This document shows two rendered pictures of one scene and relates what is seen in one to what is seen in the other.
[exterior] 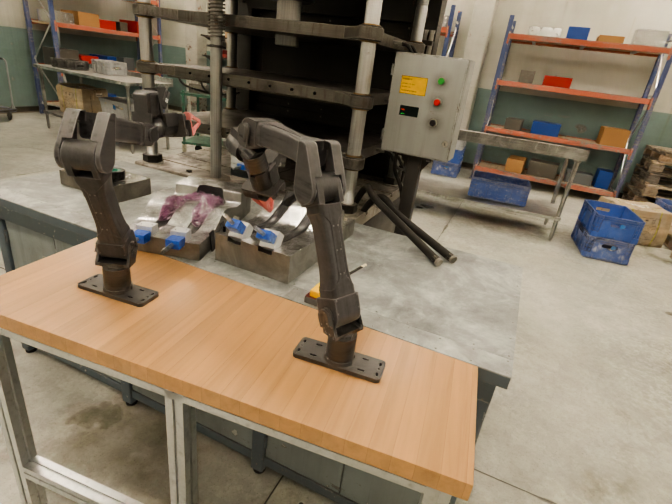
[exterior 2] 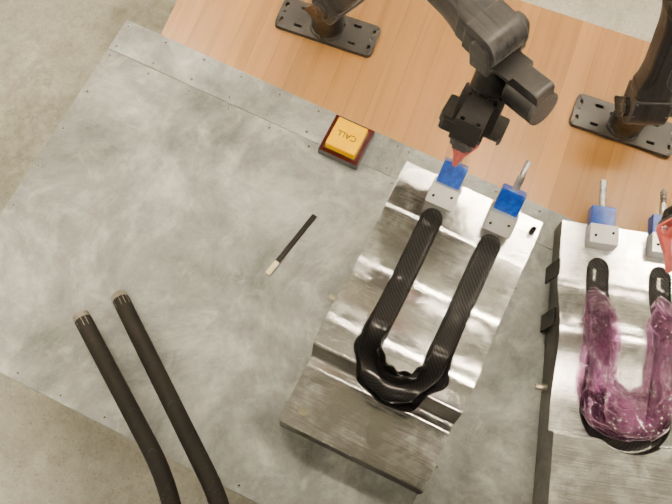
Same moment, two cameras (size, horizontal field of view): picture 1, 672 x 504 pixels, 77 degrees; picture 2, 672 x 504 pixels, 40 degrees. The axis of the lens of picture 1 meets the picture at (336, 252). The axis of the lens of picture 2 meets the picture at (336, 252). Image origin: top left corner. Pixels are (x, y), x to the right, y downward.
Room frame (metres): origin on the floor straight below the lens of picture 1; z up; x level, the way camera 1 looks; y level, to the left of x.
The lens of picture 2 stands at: (1.75, 0.01, 2.36)
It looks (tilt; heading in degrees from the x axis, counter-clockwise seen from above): 72 degrees down; 180
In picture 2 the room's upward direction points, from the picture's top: 5 degrees clockwise
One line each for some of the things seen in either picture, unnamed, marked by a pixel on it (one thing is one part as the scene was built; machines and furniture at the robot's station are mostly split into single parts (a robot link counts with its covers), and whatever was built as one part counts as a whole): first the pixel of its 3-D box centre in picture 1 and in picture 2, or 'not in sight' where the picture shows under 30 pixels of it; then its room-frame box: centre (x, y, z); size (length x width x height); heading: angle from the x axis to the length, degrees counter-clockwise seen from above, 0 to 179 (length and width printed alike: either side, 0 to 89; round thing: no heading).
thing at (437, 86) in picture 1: (402, 223); not in sight; (1.93, -0.30, 0.74); 0.31 x 0.22 x 1.47; 69
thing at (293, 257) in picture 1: (293, 227); (414, 319); (1.36, 0.16, 0.87); 0.50 x 0.26 x 0.14; 159
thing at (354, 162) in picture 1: (283, 142); not in sight; (2.39, 0.37, 0.96); 1.29 x 0.83 x 0.18; 69
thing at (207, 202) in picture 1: (194, 201); (632, 361); (1.40, 0.51, 0.90); 0.26 x 0.18 x 0.08; 176
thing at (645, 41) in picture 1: (562, 112); not in sight; (6.64, -3.00, 1.14); 2.06 x 0.65 x 2.27; 69
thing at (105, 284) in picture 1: (117, 277); (629, 117); (0.93, 0.54, 0.84); 0.20 x 0.07 x 0.08; 74
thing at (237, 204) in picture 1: (193, 212); (628, 368); (1.41, 0.52, 0.86); 0.50 x 0.26 x 0.11; 176
